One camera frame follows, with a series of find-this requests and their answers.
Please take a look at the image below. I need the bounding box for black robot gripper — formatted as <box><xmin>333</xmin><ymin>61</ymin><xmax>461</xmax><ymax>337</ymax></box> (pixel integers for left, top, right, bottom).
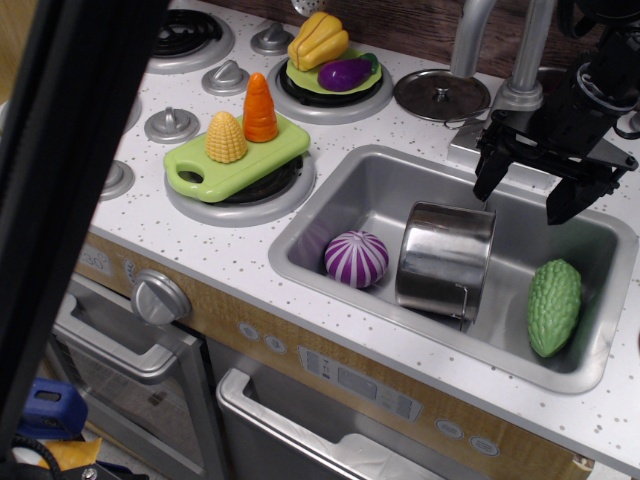
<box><xmin>473</xmin><ymin>63</ymin><xmax>639</xmax><ymax>225</ymax></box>

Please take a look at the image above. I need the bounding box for stainless steel pot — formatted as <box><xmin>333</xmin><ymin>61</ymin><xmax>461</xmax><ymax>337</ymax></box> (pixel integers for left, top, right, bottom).
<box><xmin>395</xmin><ymin>202</ymin><xmax>496</xmax><ymax>323</ymax></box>

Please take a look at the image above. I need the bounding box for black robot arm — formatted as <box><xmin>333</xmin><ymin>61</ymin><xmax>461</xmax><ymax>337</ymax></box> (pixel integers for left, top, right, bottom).
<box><xmin>473</xmin><ymin>1</ymin><xmax>639</xmax><ymax>225</ymax></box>

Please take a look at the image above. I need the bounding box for steel pot lid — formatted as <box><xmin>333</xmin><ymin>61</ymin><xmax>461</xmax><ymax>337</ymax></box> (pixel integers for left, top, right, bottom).
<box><xmin>393</xmin><ymin>69</ymin><xmax>491</xmax><ymax>130</ymax></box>

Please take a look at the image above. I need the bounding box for stainless steel sink basin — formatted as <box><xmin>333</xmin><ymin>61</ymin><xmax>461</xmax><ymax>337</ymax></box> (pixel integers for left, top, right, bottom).
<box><xmin>269</xmin><ymin>146</ymin><xmax>638</xmax><ymax>394</ymax></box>

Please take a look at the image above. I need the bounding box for silver toy faucet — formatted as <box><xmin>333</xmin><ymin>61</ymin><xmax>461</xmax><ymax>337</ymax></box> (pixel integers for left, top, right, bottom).
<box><xmin>446</xmin><ymin>0</ymin><xmax>621</xmax><ymax>190</ymax></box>

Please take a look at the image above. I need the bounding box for green toy bitter gourd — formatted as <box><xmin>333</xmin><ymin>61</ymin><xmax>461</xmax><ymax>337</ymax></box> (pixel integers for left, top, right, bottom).
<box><xmin>527</xmin><ymin>259</ymin><xmax>582</xmax><ymax>358</ymax></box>

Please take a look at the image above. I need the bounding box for purple striped toy onion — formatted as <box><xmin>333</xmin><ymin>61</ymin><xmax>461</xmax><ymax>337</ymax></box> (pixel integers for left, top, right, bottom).
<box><xmin>324</xmin><ymin>230</ymin><xmax>389</xmax><ymax>289</ymax></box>

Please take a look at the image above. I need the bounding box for back right stove burner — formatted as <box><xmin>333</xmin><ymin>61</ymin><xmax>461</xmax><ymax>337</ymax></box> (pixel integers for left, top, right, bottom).
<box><xmin>267</xmin><ymin>60</ymin><xmax>394</xmax><ymax>125</ymax></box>

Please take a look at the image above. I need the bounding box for stove burner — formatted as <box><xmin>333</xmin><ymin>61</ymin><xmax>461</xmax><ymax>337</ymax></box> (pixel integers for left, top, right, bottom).
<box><xmin>146</xmin><ymin>9</ymin><xmax>235</xmax><ymax>75</ymax></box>
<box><xmin>164</xmin><ymin>153</ymin><xmax>316</xmax><ymax>228</ymax></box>
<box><xmin>267</xmin><ymin>60</ymin><xmax>394</xmax><ymax>125</ymax></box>

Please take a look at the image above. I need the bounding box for purple toy eggplant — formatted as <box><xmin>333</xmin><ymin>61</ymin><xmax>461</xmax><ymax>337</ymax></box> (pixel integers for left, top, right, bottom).
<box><xmin>317</xmin><ymin>53</ymin><xmax>379</xmax><ymax>92</ymax></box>

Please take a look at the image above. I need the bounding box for green toy plate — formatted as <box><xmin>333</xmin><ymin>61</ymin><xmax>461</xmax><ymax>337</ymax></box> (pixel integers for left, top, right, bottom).
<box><xmin>285</xmin><ymin>48</ymin><xmax>382</xmax><ymax>95</ymax></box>

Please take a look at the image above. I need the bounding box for yellow toy bell pepper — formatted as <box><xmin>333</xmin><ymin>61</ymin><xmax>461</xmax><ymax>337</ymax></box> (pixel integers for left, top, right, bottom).
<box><xmin>288</xmin><ymin>12</ymin><xmax>350</xmax><ymax>72</ymax></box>

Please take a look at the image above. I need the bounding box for green toy cutting board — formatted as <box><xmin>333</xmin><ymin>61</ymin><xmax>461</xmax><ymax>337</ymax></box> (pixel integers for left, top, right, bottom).
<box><xmin>163</xmin><ymin>115</ymin><xmax>310</xmax><ymax>203</ymax></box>

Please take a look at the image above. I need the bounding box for front right stove burner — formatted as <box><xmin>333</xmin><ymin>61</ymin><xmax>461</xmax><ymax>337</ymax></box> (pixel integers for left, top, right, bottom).
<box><xmin>164</xmin><ymin>153</ymin><xmax>316</xmax><ymax>228</ymax></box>

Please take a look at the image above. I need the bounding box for orange toy carrot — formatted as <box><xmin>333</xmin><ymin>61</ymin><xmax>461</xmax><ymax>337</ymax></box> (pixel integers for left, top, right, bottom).
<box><xmin>242</xmin><ymin>72</ymin><xmax>279</xmax><ymax>143</ymax></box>

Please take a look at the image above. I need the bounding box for silver slotted spoon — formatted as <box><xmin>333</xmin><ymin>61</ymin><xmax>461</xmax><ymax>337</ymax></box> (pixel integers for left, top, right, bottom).
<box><xmin>291</xmin><ymin>0</ymin><xmax>328</xmax><ymax>17</ymax></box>

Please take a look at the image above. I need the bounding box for silver stove knob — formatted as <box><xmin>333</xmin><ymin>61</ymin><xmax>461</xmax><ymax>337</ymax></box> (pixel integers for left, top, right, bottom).
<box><xmin>201</xmin><ymin>60</ymin><xmax>249</xmax><ymax>96</ymax></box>
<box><xmin>100</xmin><ymin>160</ymin><xmax>135</xmax><ymax>201</ymax></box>
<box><xmin>250</xmin><ymin>22</ymin><xmax>294</xmax><ymax>56</ymax></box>
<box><xmin>144</xmin><ymin>107</ymin><xmax>200</xmax><ymax>144</ymax></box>

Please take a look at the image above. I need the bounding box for yellow toy corn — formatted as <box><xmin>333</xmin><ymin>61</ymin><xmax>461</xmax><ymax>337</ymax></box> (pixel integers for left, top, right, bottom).
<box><xmin>205</xmin><ymin>111</ymin><xmax>248</xmax><ymax>164</ymax></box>

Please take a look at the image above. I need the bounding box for toy dishwasher door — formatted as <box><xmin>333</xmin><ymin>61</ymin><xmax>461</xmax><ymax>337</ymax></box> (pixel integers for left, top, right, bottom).
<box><xmin>216</xmin><ymin>368</ymin><xmax>480</xmax><ymax>479</ymax></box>

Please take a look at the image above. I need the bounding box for back left stove burner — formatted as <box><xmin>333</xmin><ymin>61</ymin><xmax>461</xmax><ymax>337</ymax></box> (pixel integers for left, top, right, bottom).
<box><xmin>146</xmin><ymin>9</ymin><xmax>235</xmax><ymax>75</ymax></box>

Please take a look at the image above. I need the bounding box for silver oven dial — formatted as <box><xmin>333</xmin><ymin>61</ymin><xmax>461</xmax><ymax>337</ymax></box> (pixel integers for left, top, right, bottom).
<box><xmin>130</xmin><ymin>269</ymin><xmax>192</xmax><ymax>326</ymax></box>

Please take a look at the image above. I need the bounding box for toy oven door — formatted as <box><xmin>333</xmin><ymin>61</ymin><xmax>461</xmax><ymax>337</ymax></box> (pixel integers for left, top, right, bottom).
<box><xmin>47</xmin><ymin>274</ymin><xmax>229</xmax><ymax>479</ymax></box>

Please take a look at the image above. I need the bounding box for blue plastic object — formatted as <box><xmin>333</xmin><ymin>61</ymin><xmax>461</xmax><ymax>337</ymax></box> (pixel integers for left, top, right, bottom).
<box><xmin>17</xmin><ymin>377</ymin><xmax>88</xmax><ymax>440</ymax></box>

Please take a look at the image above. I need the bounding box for black camera stand pole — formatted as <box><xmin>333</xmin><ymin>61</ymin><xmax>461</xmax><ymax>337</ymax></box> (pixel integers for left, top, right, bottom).
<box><xmin>1</xmin><ymin>1</ymin><xmax>168</xmax><ymax>461</ymax></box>

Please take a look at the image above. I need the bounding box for black cable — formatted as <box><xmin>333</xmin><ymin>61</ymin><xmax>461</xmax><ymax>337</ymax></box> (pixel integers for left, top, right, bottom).
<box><xmin>9</xmin><ymin>433</ymin><xmax>64</xmax><ymax>480</ymax></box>

